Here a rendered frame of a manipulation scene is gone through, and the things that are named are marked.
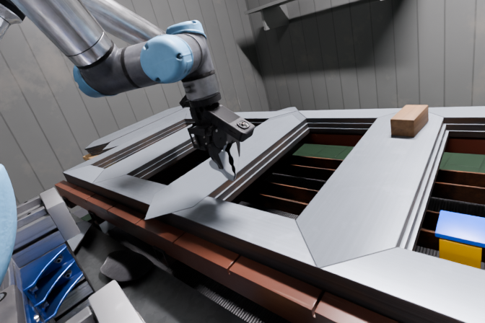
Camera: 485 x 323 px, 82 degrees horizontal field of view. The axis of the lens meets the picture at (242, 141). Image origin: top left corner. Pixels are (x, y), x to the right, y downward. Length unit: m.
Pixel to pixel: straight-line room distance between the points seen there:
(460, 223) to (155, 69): 0.53
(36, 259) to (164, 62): 0.52
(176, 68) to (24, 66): 2.59
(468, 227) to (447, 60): 2.59
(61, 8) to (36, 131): 2.55
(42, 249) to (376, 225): 0.68
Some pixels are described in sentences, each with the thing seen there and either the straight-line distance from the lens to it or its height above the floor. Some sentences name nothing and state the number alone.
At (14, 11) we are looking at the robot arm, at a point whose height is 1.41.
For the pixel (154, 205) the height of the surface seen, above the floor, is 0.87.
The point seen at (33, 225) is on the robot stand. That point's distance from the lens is 0.76.
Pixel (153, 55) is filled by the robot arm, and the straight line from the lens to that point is 0.48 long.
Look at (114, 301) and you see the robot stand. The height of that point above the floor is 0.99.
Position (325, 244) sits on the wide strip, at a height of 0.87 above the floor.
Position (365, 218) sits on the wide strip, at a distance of 0.58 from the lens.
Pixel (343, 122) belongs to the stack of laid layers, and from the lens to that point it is 1.08.
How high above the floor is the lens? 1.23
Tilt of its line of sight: 20 degrees down
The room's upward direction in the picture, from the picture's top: 15 degrees counter-clockwise
